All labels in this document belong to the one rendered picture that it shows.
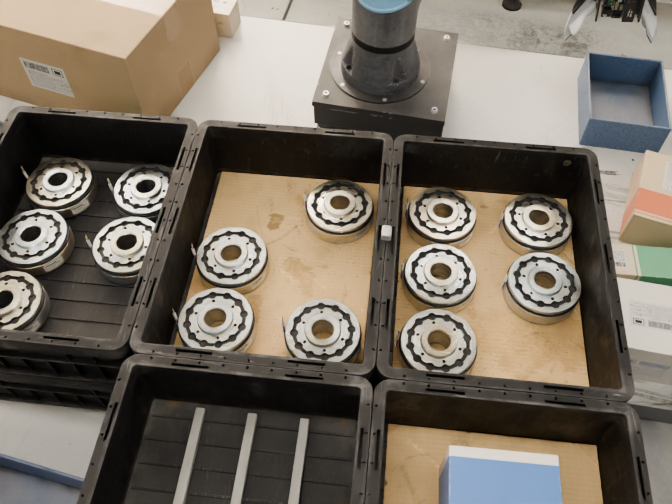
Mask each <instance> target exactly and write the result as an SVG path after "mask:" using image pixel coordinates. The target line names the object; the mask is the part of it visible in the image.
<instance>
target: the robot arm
mask: <svg viewBox="0 0 672 504"><path fill-rule="evenodd" d="M421 1H422V0H352V25H351V35H350V37H349V40H348V42H347V44H346V47H345V49H344V51H343V54H342V58H341V72H342V75H343V77H344V78H345V80H346V81H347V82H348V83H349V84H350V85H351V86H352V87H354V88H355V89H357V90H359V91H361V92H364V93H367V94H372V95H392V94H396V93H399V92H402V91H404V90H406V89H408V88H409V87H410V86H412V85H413V84H414V83H415V81H416V80H417V78H418V76H419V70H420V57H419V53H418V49H417V45H416V42H415V30H416V23H417V15H418V9H419V6H420V3H421ZM656 2H657V0H602V8H601V17H611V18H620V17H621V22H633V19H634V18H637V22H640V19H642V26H643V27H644V28H645V29H646V35H647V37H648V39H649V41H650V43H653V42H654V39H655V36H656V32H657V11H656ZM600 3H601V0H598V1H597V3H596V0H576V2H575V4H574V6H573V8H572V11H571V13H570V16H569V18H568V21H567V23H566V26H565V30H564V40H565V41H566V40H567V39H568V38H569V37H570V36H571V35H575V34H576V33H577V32H578V31H579V30H580V28H581V26H582V24H583V22H584V20H585V18H586V17H587V16H589V15H591V14H593V13H594V12H595V22H597V18H598V13H599V8H600Z"/></svg>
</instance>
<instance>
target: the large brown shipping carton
mask: <svg viewBox="0 0 672 504"><path fill-rule="evenodd" d="M219 51H220V45H219V40H218V34H217V28H216V23H215V17H214V12H213V6H212V0H0V95H2V96H5V97H8V98H12V99H15V100H19V101H22V102H25V103H29V104H32V105H35V106H39V107H50V108H63V109H76V110H90V111H103V112H116V113H129V114H143V115H156V116H169V117H170V115H171V114H172V113H173V111H174V110H175V109H176V107H177V106H178V105H179V104H180V102H181V101H182V100H183V98H184V97H185V96H186V94H187V93H188V92H189V90H190V89H191V88H192V86H193V85H194V84H195V82H196V81H197V80H198V79H199V77H200V76H201V75H202V73H203V72H204V71H205V69H206V68H207V67H208V65H209V64H210V63H211V61H212V60H213V59H214V57H215V56H216V55H217V54H218V52H219Z"/></svg>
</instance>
